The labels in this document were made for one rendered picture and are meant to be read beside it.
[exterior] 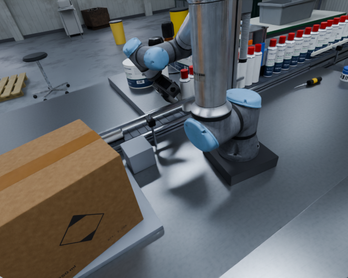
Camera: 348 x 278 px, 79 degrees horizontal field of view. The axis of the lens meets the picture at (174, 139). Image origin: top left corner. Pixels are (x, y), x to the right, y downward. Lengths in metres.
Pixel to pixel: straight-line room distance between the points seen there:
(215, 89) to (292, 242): 0.45
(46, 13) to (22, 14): 0.82
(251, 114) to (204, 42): 0.28
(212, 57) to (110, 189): 0.39
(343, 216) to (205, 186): 0.40
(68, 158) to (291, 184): 0.68
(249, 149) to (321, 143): 0.35
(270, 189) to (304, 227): 0.14
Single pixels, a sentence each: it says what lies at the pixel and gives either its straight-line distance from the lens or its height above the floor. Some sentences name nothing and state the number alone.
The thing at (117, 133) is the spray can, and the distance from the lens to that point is 0.93.
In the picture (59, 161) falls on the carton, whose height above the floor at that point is 1.12.
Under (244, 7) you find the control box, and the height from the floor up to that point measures 1.30.
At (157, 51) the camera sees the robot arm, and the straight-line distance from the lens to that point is 0.75.
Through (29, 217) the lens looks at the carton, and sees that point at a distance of 0.49.
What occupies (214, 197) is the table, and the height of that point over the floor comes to 0.83.
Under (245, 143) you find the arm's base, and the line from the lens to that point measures 0.75.
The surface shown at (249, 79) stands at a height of 0.92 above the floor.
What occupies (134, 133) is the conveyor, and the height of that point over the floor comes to 0.88.
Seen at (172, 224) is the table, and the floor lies 0.83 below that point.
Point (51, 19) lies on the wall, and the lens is 11.21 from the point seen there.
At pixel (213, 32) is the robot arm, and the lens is 0.51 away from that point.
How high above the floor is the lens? 1.43
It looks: 38 degrees down
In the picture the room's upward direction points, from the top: 8 degrees counter-clockwise
